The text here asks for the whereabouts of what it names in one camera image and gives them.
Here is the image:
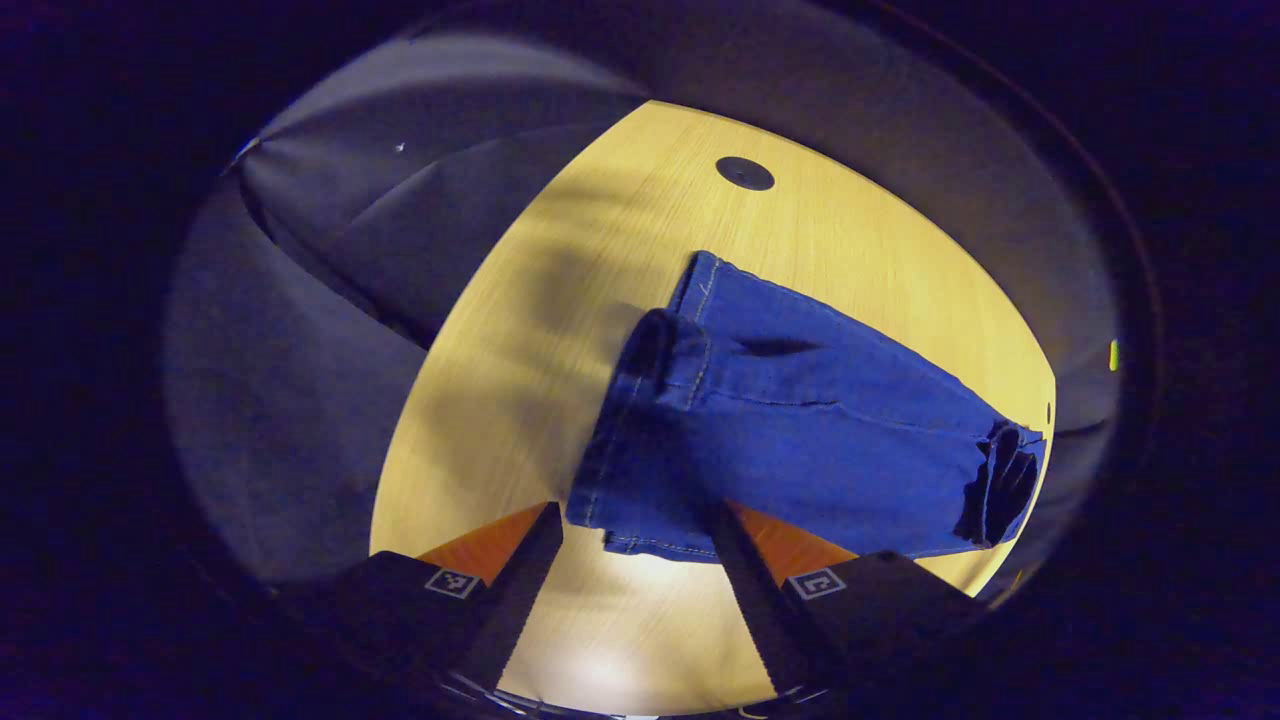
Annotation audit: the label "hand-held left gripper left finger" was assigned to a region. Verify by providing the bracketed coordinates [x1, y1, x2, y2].
[330, 502, 564, 691]

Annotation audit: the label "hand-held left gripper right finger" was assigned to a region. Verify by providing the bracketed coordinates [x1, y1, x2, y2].
[708, 500, 986, 696]

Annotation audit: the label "blue jeans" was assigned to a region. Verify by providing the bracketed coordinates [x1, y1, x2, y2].
[565, 250, 1048, 561]

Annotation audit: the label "black backdrop cloth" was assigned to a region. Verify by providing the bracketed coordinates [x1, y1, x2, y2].
[160, 20, 1121, 601]

